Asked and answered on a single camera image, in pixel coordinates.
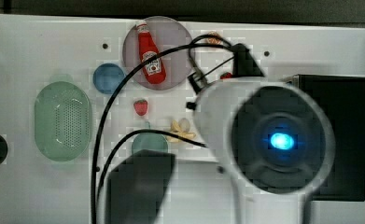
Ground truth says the peeled yellow toy banana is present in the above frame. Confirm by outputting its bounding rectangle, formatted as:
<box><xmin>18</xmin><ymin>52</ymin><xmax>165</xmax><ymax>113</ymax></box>
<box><xmin>170</xmin><ymin>119</ymin><xmax>196</xmax><ymax>140</ymax></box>

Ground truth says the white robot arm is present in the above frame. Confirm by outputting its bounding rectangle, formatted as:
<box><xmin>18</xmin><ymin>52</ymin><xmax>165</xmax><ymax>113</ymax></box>
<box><xmin>98</xmin><ymin>78</ymin><xmax>335</xmax><ymax>224</ymax></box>

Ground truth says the black silver toaster oven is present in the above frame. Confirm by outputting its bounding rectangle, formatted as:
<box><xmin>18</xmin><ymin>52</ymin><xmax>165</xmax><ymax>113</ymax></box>
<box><xmin>285</xmin><ymin>75</ymin><xmax>365</xmax><ymax>202</ymax></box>

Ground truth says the red toy strawberry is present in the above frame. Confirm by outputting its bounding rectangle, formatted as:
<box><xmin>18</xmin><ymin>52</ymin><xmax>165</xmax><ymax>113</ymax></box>
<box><xmin>133</xmin><ymin>99</ymin><xmax>148</xmax><ymax>116</ymax></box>

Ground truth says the red plush ketchup bottle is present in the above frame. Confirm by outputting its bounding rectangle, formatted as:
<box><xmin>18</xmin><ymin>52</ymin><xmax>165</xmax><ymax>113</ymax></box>
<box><xmin>135</xmin><ymin>20</ymin><xmax>167</xmax><ymax>84</ymax></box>

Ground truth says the small red toy tomato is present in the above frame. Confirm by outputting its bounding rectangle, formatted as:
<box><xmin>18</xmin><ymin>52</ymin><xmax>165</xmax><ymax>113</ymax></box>
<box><xmin>220</xmin><ymin>72</ymin><xmax>232</xmax><ymax>79</ymax></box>

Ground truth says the orange slice toy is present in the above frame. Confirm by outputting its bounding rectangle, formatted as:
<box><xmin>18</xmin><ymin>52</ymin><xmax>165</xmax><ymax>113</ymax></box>
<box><xmin>206</xmin><ymin>31</ymin><xmax>222</xmax><ymax>45</ymax></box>

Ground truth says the grey round plate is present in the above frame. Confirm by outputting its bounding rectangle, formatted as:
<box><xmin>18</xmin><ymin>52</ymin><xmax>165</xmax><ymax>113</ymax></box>
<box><xmin>122</xmin><ymin>16</ymin><xmax>192</xmax><ymax>91</ymax></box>

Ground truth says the blue round bowl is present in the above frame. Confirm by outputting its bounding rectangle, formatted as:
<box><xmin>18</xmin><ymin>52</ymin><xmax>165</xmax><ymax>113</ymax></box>
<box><xmin>92</xmin><ymin>63</ymin><xmax>125</xmax><ymax>94</ymax></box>

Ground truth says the green oval colander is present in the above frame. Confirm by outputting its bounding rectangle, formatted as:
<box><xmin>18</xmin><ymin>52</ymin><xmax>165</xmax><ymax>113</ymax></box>
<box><xmin>34</xmin><ymin>81</ymin><xmax>92</xmax><ymax>161</ymax></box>

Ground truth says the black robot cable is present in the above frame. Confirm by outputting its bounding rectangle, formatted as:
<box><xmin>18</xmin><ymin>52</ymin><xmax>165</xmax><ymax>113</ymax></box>
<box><xmin>96</xmin><ymin>129</ymin><xmax>208</xmax><ymax>200</ymax></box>
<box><xmin>90</xmin><ymin>42</ymin><xmax>238</xmax><ymax>224</ymax></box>

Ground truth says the green mug with handle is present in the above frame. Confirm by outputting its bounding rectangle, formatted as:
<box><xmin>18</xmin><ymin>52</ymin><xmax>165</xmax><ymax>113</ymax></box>
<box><xmin>132</xmin><ymin>133</ymin><xmax>168</xmax><ymax>154</ymax></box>

